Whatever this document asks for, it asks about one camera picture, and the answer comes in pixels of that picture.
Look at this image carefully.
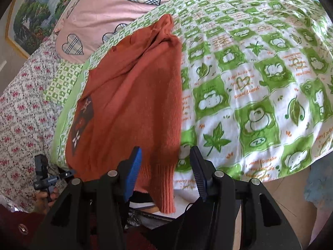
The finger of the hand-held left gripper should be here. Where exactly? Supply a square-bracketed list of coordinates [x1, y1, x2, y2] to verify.
[46, 170, 76, 186]
[34, 155, 48, 190]

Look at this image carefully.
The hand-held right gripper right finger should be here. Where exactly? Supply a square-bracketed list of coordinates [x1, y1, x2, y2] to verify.
[189, 146, 303, 250]

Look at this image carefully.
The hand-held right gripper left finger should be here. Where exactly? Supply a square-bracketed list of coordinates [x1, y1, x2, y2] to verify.
[30, 146, 143, 250]

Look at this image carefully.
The orange knit sweater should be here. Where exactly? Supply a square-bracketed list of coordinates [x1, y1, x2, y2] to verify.
[65, 14, 183, 214]

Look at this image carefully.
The person's left hand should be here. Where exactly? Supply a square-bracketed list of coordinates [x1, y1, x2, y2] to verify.
[33, 186, 60, 214]

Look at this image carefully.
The floral bed sheet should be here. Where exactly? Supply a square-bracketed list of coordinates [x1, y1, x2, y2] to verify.
[0, 32, 90, 213]

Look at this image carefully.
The person's dark red jacket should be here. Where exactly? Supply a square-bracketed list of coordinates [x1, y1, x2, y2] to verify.
[0, 204, 157, 250]

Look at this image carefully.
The green printed pillow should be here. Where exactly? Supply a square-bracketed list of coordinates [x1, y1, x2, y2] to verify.
[43, 62, 84, 105]

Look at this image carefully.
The green printed quilt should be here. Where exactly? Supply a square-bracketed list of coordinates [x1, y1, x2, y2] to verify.
[51, 0, 333, 191]

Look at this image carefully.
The blue mottled cloth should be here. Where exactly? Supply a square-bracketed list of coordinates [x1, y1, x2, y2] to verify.
[303, 161, 333, 209]

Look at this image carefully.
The framed landscape painting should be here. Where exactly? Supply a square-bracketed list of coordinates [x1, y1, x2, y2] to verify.
[5, 0, 86, 59]

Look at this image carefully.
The pink heart-print quilt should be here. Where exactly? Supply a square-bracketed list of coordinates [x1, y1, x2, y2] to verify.
[53, 0, 235, 56]

